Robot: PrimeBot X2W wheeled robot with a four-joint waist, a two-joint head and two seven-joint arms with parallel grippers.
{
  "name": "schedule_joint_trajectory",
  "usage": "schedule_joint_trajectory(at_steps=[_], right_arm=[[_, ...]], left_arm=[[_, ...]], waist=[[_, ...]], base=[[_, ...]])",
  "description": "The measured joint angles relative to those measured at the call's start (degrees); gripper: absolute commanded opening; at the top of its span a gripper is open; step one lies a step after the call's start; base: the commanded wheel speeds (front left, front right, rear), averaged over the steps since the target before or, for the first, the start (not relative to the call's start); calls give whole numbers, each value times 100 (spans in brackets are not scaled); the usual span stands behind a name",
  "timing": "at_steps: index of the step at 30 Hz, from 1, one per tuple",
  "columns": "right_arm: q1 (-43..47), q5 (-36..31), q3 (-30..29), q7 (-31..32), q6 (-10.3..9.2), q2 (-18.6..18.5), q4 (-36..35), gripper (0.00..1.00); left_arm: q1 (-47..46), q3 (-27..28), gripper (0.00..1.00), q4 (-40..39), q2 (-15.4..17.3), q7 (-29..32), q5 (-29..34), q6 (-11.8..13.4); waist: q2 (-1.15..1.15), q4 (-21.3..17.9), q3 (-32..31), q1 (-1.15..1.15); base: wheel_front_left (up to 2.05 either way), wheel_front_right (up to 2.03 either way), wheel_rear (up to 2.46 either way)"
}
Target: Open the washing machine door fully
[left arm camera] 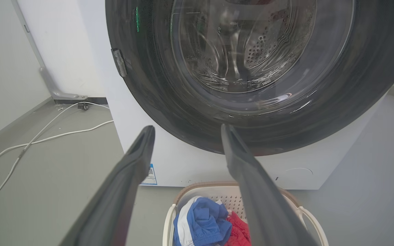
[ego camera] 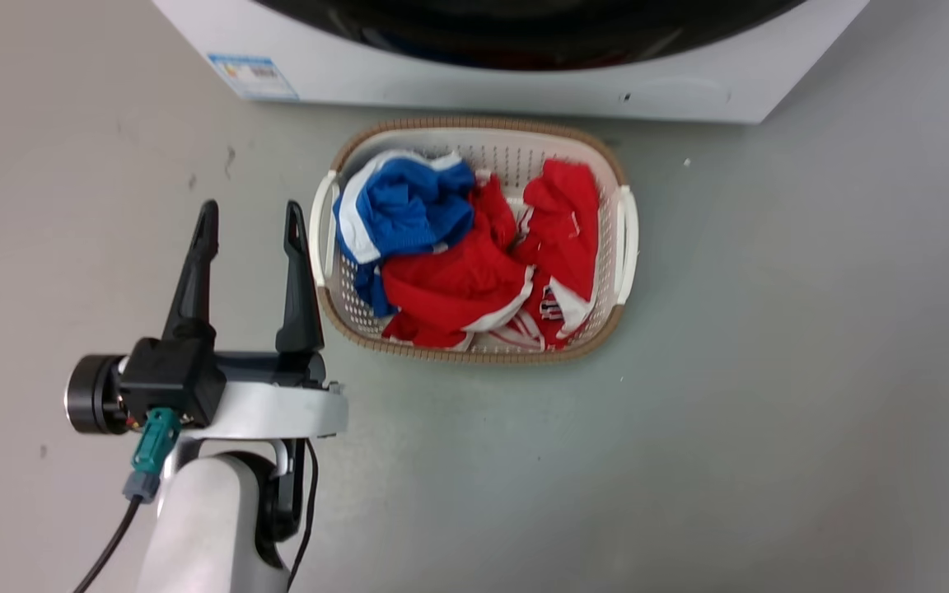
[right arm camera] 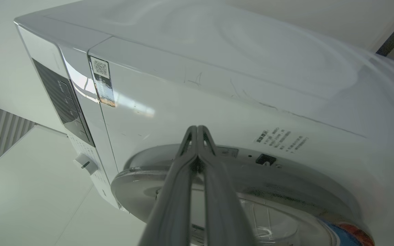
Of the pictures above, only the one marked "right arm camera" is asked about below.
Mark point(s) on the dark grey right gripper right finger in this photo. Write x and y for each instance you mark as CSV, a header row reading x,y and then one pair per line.
x,y
222,205

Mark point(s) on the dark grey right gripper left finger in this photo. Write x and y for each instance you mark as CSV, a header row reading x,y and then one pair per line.
x,y
173,205

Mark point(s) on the round washing machine door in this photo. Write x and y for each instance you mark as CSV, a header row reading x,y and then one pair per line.
x,y
286,208

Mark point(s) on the dark door lock latch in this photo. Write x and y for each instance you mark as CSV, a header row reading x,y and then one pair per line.
x,y
265,159

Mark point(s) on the white front-load washing machine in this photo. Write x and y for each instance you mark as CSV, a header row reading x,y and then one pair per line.
x,y
238,85

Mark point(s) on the white program dial knob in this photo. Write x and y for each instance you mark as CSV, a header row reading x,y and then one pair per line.
x,y
85,164

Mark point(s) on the QR code label sticker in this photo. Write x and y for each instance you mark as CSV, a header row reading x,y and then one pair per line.
x,y
102,82

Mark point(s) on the dark display control panel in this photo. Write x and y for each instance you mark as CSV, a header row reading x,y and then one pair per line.
x,y
63,99

